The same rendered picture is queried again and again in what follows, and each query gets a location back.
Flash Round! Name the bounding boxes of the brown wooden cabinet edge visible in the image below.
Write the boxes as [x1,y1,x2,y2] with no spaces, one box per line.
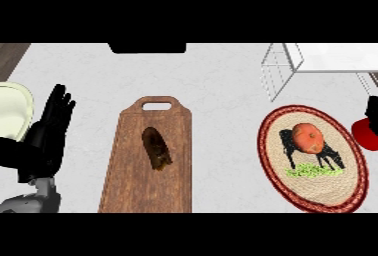
[0,42,33,83]

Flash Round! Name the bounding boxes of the white wire tiered shelf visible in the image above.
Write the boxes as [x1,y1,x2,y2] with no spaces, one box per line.
[259,42,378,103]

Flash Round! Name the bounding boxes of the round woven placemat red rim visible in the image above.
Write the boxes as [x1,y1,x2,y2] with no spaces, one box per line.
[257,104,371,214]

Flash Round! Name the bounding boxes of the dark brown vegetable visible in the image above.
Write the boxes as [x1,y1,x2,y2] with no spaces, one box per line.
[141,126,175,172]

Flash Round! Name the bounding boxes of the red round object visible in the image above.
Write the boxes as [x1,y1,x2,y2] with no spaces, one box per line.
[350,117,378,152]

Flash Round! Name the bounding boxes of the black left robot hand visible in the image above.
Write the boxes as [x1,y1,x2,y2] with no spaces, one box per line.
[0,83,79,184]

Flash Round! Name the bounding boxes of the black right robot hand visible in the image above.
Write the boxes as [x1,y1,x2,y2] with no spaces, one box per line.
[364,95,378,136]

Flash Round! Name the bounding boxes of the brown wooden cutting board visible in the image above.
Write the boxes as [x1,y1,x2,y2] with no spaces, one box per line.
[98,95,194,214]

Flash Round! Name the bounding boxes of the pale green plate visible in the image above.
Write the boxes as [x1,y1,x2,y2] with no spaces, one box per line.
[0,82,36,143]

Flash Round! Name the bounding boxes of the black appliance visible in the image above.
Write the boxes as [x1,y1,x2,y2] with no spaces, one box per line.
[107,42,188,55]

